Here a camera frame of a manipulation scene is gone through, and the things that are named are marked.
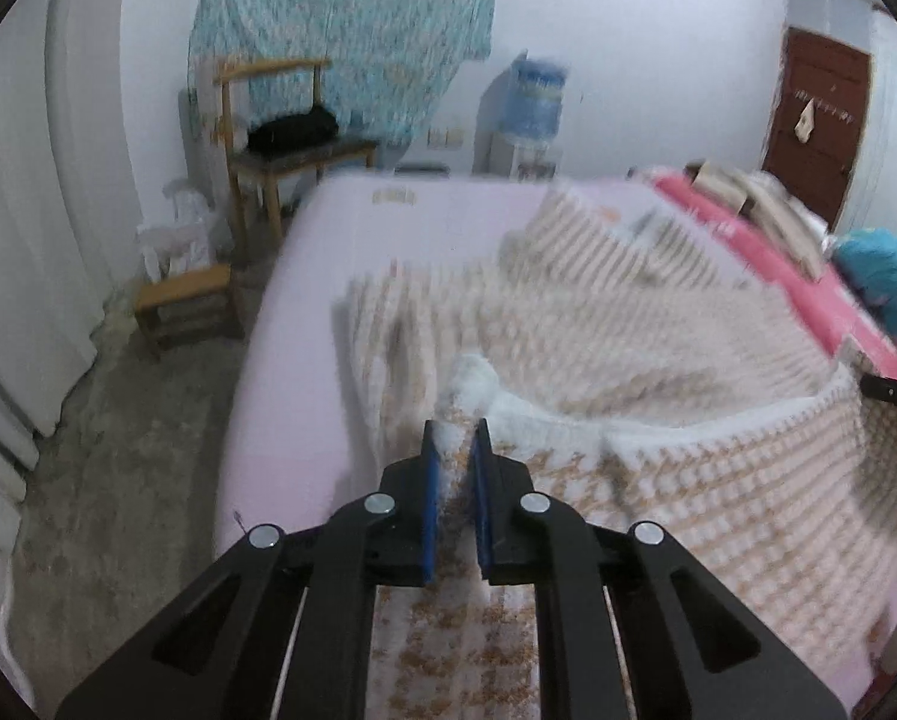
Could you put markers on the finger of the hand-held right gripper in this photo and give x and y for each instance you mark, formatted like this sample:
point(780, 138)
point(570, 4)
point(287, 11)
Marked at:
point(894, 392)

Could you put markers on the houndstooth beige white coat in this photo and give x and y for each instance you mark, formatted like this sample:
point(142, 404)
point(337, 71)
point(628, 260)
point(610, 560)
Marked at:
point(643, 360)

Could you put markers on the teal floral hanging cloth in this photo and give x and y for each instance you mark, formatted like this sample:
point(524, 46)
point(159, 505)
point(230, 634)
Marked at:
point(358, 22)

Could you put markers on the small wooden stool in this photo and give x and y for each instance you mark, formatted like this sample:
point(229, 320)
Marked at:
point(186, 289)

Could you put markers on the teal garment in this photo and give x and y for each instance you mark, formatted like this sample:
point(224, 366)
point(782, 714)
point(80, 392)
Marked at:
point(887, 277)

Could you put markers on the pink floral blanket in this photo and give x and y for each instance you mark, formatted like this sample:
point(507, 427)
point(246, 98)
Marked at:
point(763, 255)

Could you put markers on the white plastic bags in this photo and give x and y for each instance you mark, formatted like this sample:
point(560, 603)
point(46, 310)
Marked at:
point(182, 232)

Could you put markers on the beige clothes pile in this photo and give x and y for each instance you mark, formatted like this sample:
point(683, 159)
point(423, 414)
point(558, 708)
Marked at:
point(763, 199)

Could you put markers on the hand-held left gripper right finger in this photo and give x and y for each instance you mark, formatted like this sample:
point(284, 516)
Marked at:
point(482, 517)

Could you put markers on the black bag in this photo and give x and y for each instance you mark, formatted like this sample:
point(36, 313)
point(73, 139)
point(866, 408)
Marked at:
point(294, 131)

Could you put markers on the white curtain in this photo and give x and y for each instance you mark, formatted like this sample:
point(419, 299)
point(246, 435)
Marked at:
point(28, 240)

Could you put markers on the wooden chair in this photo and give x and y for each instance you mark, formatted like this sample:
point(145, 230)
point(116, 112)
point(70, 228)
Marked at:
point(298, 161)

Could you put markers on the beige item hanging on door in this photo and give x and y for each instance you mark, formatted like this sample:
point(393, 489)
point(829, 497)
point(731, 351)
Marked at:
point(805, 121)

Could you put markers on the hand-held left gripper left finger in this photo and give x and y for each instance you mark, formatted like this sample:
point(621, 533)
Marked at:
point(429, 517)

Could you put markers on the white water dispenser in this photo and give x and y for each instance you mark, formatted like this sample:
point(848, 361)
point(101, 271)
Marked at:
point(516, 157)

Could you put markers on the wall socket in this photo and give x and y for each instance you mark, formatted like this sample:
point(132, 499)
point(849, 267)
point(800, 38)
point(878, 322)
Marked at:
point(445, 136)

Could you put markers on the brown wooden door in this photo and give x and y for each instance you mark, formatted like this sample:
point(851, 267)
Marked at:
point(819, 90)

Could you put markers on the blue water bottle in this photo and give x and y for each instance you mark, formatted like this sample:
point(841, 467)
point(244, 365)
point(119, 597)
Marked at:
point(536, 99)

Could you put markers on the bed with pink sheet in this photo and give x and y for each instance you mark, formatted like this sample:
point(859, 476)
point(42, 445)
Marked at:
point(306, 300)

